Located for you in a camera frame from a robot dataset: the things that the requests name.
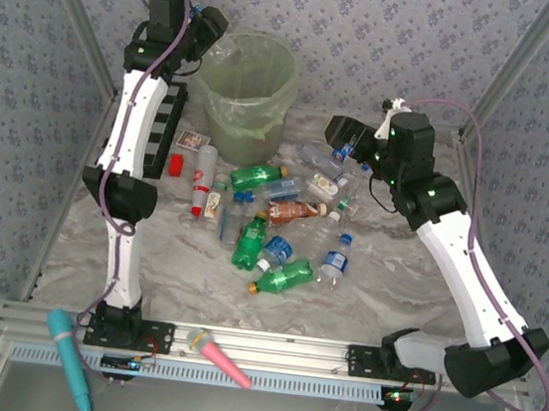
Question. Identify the clear bottle with blue cap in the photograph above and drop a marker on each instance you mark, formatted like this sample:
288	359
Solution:
232	225

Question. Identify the clear bottle with Pepsi label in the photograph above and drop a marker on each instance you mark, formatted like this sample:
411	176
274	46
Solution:
342	154

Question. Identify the pink toy microphone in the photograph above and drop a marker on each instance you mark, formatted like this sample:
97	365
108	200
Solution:
221	357

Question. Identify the aluminium frame rail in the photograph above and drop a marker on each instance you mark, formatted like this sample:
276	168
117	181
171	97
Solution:
287	350

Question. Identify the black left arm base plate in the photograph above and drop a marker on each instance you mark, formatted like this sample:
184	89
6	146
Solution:
158	336

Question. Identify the clear bottle with green cap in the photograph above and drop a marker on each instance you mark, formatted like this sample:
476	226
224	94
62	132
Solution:
322	186

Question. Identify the black grey checkered board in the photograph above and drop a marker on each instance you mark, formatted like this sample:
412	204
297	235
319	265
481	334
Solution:
170	117

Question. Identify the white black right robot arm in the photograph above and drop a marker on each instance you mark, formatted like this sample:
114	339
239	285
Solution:
457	268

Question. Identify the white bottle with red cap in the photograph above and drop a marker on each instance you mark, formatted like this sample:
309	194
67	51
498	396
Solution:
205	167

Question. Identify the clear grey water bottle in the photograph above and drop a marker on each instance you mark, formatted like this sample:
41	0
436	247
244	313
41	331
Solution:
315	158

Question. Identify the small picture card box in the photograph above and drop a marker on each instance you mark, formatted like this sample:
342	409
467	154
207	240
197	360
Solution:
192	141

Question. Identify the blue label bottle white cap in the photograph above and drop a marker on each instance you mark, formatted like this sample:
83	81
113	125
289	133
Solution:
278	248

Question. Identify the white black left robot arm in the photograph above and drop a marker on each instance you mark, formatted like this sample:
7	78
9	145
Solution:
135	113

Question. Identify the aluminium frame post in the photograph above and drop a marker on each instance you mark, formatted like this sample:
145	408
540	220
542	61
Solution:
83	21
512	69

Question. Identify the brown label drink bottle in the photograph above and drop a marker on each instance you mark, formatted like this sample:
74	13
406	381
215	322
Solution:
288	212

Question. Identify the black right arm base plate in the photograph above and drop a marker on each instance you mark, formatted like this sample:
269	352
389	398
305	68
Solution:
361	359

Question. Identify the teal marker pen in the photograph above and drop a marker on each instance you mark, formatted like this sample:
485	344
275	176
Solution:
68	355

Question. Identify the clear bottle light blue label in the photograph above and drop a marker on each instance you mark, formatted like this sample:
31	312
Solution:
284	188

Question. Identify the bin with green plastic liner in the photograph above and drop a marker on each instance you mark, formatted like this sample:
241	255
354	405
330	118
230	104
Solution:
244	126

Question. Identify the red plastic block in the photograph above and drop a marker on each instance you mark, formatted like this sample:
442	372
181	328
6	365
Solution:
175	166

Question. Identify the green plastic soda bottle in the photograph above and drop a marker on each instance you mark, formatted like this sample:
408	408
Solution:
250	242
286	276
253	177

